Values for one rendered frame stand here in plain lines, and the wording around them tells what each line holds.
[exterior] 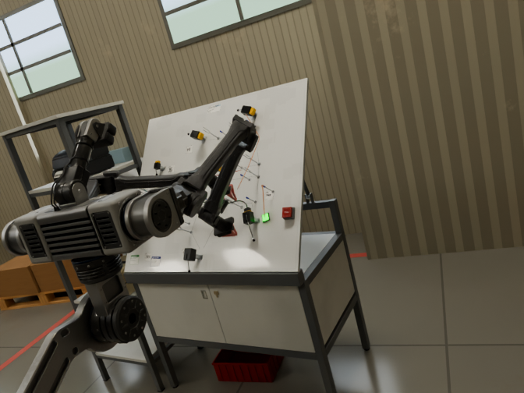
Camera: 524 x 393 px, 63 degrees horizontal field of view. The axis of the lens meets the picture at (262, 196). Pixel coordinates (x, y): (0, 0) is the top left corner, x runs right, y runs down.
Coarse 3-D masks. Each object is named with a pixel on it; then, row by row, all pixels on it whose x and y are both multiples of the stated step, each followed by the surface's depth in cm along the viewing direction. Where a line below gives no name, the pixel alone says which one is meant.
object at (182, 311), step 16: (144, 288) 260; (160, 288) 253; (176, 288) 246; (192, 288) 239; (208, 288) 233; (160, 304) 258; (176, 304) 251; (192, 304) 244; (208, 304) 238; (160, 320) 263; (176, 320) 256; (192, 320) 249; (208, 320) 242; (176, 336) 261; (192, 336) 254; (208, 336) 247; (224, 336) 241
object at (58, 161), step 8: (64, 152) 261; (96, 152) 265; (104, 152) 271; (56, 160) 261; (64, 160) 257; (96, 160) 265; (104, 160) 270; (112, 160) 276; (56, 168) 262; (88, 168) 259; (96, 168) 264; (104, 168) 270
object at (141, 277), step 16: (128, 272) 258; (144, 272) 250; (160, 272) 244; (176, 272) 237; (192, 272) 231; (208, 272) 225; (224, 272) 220; (240, 272) 214; (256, 272) 210; (272, 272) 205; (288, 272) 200
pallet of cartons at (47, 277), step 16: (0, 272) 490; (16, 272) 483; (32, 272) 480; (48, 272) 473; (0, 288) 499; (16, 288) 491; (32, 288) 484; (48, 288) 480; (64, 288) 474; (80, 288) 467; (0, 304) 505; (16, 304) 508; (32, 304) 494; (48, 304) 486
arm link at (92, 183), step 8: (96, 176) 191; (104, 176) 190; (88, 184) 184; (96, 184) 185; (104, 184) 190; (112, 184) 191; (88, 192) 173; (96, 192) 181; (104, 192) 191; (112, 192) 192
